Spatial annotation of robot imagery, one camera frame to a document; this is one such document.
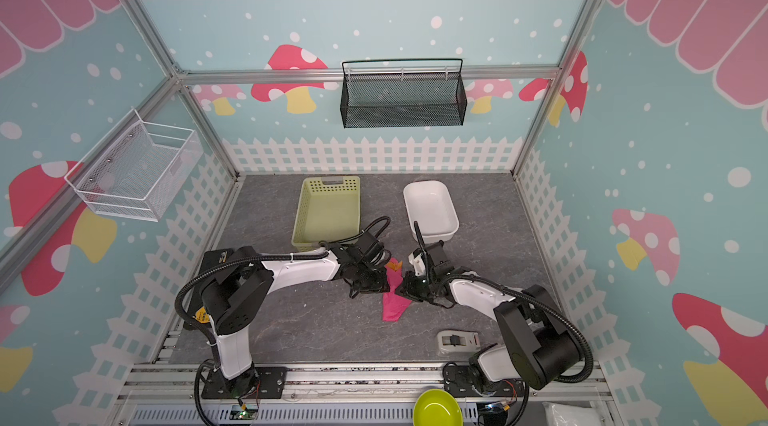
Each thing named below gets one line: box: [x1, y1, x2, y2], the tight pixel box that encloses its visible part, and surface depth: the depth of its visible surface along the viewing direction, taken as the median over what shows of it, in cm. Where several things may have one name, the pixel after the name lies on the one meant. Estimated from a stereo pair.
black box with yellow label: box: [194, 246, 249, 335], surface depth 52 cm
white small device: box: [436, 329, 482, 355], surface depth 79 cm
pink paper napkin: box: [382, 257, 412, 322], surface depth 88 cm
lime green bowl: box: [413, 389, 464, 426], surface depth 71 cm
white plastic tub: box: [403, 180, 460, 244], surface depth 111 cm
